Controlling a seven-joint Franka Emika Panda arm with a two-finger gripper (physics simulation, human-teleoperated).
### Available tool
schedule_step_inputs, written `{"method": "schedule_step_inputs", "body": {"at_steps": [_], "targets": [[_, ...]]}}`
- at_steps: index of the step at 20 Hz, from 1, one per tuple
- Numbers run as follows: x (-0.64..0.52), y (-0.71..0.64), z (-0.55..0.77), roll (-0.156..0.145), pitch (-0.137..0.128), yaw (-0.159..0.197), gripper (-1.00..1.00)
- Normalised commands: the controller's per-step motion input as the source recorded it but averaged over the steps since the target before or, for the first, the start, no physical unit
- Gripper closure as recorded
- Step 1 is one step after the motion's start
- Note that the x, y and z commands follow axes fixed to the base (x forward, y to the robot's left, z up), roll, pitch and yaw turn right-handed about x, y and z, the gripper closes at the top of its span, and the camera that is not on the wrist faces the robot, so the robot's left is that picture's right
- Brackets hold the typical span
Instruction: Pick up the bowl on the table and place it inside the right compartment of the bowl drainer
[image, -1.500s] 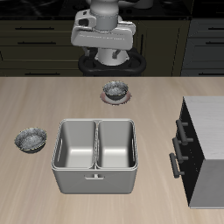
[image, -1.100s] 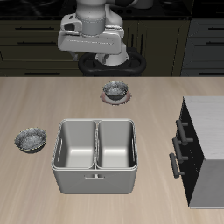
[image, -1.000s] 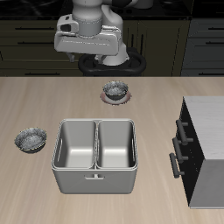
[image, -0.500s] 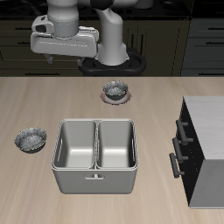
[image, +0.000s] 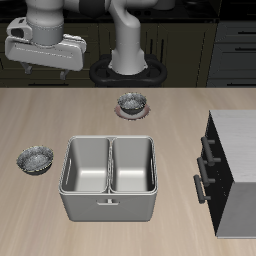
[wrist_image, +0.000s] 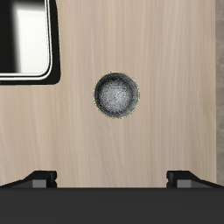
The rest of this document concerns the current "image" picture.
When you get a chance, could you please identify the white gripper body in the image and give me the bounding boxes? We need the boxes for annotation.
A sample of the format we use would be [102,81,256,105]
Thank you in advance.
[4,33,88,72]

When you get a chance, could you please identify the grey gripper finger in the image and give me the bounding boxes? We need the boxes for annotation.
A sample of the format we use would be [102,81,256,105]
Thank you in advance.
[59,69,70,81]
[20,61,34,75]

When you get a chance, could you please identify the speckled grey bowl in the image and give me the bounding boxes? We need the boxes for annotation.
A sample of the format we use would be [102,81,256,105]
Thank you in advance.
[16,145,55,176]
[117,92,148,116]

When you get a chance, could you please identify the pink round plate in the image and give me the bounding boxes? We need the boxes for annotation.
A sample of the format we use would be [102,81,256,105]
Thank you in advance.
[114,103,152,120]

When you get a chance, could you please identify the white two-bin basket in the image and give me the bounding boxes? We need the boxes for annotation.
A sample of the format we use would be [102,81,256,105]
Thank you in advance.
[58,134,159,223]

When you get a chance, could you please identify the dark kitchen cupboards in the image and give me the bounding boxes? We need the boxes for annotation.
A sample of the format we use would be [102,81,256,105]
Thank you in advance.
[0,0,256,89]

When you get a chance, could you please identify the dark cabinet with grey top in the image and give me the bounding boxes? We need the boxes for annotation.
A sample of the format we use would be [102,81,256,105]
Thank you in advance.
[192,109,256,240]

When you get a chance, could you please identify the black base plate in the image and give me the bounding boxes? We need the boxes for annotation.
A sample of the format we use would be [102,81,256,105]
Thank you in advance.
[89,54,168,84]

